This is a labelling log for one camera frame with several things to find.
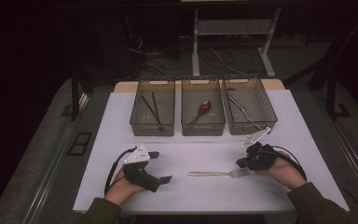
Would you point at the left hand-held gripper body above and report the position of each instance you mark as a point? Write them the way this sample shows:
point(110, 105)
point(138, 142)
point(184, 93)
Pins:
point(138, 177)

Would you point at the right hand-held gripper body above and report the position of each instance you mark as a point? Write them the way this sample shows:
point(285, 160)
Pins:
point(264, 157)

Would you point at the silver metal fork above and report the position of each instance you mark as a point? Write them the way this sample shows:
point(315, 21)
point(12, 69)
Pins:
point(211, 173)

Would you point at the silver metal knife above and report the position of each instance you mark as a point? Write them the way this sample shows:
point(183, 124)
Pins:
point(240, 109)

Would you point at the black chopstick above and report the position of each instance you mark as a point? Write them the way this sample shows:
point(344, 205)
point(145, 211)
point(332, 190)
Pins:
point(156, 107)
point(151, 112)

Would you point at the smoky clear plastic bin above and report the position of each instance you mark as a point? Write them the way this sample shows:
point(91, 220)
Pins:
point(214, 109)
point(164, 109)
point(258, 102)

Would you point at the brown wooden spoon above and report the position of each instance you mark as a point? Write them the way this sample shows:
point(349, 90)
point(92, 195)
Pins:
point(205, 107)

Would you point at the person's left hand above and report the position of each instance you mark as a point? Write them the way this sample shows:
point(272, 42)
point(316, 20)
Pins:
point(119, 189)

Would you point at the person's right hand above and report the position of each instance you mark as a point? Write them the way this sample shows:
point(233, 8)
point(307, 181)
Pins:
point(282, 174)

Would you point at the black metal stand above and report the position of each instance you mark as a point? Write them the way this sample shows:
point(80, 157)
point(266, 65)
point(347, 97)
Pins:
point(331, 96)

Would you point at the white metal stand frame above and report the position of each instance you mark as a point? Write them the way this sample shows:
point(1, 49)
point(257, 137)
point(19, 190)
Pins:
point(195, 46)

